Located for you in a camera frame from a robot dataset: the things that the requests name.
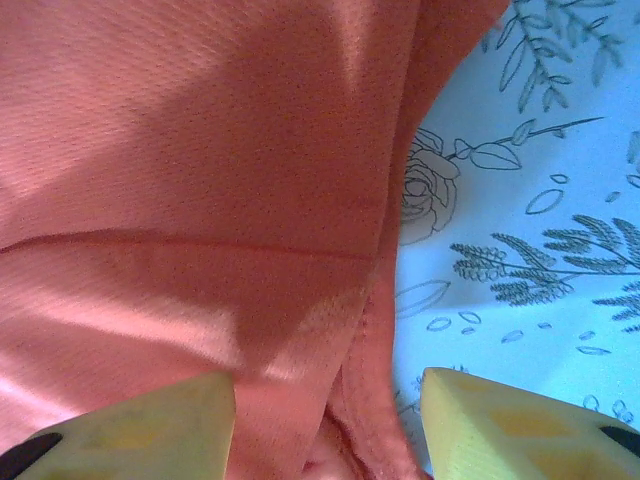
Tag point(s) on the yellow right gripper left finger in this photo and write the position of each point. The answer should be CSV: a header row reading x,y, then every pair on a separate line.
x,y
160,430

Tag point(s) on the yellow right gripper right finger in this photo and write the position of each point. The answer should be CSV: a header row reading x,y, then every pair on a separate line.
x,y
510,430

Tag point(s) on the orange t-shirt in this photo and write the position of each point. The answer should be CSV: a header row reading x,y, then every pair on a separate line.
x,y
200,200

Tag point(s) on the floral tablecloth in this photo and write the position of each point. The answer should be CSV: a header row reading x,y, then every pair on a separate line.
x,y
540,250

